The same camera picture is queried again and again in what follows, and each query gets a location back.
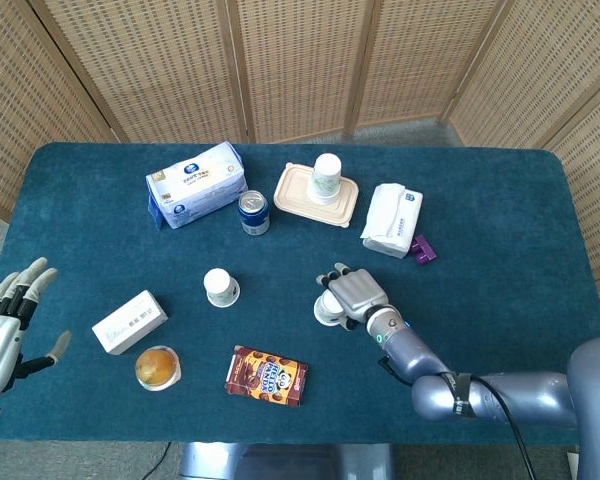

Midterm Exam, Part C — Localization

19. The blue tablecloth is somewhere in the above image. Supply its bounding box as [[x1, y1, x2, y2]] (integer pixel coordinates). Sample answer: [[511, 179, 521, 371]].
[[0, 142, 600, 447]]

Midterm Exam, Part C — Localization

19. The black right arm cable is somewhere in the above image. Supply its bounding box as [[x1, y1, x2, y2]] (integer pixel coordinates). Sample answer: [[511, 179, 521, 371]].
[[378, 355, 535, 480]]

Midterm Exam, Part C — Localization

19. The white soft tissue pack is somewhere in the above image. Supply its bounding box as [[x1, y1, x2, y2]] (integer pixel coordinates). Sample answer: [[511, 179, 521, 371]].
[[359, 182, 425, 260]]

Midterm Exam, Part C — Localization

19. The white paper cup green print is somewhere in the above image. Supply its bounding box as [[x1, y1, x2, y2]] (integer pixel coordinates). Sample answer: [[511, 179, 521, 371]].
[[309, 153, 342, 204]]

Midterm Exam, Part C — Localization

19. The purple plastic block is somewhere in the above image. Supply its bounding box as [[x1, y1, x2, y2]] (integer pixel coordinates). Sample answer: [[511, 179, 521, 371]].
[[410, 234, 438, 266]]

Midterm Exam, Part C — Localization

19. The blue white tissue pack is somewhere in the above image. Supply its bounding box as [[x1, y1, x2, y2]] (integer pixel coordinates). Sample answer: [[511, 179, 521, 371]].
[[145, 140, 250, 231]]

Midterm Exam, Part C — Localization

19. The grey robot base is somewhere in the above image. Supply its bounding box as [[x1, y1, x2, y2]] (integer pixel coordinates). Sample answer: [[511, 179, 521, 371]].
[[178, 442, 397, 480]]

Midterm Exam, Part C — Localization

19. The black floor cable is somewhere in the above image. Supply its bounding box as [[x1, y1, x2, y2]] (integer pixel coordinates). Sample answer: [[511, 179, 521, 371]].
[[152, 442, 175, 469]]

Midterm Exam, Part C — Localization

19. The blue drink can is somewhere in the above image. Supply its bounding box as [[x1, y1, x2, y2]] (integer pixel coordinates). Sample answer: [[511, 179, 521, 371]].
[[237, 190, 272, 237]]

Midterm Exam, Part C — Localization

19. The orange pudding cup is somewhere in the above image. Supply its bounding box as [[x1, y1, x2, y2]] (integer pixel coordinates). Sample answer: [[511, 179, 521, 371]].
[[134, 344, 183, 392]]

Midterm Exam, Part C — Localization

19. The white cardboard box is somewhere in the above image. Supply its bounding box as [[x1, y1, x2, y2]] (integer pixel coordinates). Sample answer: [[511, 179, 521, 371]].
[[91, 289, 169, 356]]

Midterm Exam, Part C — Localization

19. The beige lidded food container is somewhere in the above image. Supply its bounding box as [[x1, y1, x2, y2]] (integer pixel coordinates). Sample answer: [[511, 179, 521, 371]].
[[273, 161, 360, 229]]

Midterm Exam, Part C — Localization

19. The brown Hello Panda box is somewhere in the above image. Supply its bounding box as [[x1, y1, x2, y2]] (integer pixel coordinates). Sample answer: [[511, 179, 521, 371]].
[[224, 344, 310, 409]]

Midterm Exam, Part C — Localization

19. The woven wooden folding screen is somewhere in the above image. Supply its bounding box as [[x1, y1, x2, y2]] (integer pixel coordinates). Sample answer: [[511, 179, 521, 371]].
[[0, 0, 600, 371]]

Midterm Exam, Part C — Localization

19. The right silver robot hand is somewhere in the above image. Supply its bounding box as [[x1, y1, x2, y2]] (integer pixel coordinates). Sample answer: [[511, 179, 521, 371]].
[[315, 263, 390, 331]]

